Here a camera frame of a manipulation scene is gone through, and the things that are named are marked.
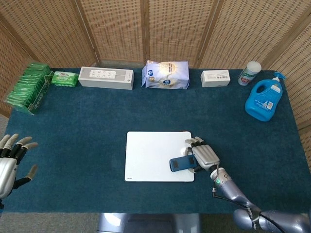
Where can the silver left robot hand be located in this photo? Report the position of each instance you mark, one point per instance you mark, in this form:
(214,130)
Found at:
(6,172)

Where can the blue detergent pump bottle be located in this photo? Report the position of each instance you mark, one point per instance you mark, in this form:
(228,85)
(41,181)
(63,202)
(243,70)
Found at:
(261,104)

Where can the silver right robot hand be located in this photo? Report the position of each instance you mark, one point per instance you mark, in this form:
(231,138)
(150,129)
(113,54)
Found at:
(206,156)

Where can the green sachet display box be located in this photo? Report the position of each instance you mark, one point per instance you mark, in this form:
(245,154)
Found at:
(26,92)

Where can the small white cardboard box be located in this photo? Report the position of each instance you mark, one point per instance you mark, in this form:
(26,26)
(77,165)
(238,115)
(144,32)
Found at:
(215,78)

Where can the small blue device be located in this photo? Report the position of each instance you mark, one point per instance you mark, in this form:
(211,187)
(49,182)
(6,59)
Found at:
(181,163)

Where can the white rectangular pad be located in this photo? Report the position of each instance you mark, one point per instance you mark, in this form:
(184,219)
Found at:
(148,155)

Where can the long white power strip box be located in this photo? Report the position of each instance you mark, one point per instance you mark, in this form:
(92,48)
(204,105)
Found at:
(107,80)

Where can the woven bamboo folding screen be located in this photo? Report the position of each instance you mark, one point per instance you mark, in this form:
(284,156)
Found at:
(116,29)

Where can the grey robot torso base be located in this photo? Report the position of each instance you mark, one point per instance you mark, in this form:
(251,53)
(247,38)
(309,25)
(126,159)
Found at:
(145,223)

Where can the blue white tissue paper pack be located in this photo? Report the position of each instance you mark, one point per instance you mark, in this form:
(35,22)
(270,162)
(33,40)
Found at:
(165,75)

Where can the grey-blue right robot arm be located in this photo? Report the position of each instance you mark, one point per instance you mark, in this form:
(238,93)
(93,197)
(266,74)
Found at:
(230,191)

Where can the teal table cloth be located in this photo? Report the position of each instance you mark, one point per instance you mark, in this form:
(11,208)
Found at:
(85,136)

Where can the cylindrical can with white lid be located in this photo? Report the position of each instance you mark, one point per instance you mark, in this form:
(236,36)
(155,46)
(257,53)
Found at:
(249,74)

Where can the green tissue pack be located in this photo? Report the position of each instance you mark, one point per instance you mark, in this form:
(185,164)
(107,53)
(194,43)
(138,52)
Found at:
(64,78)

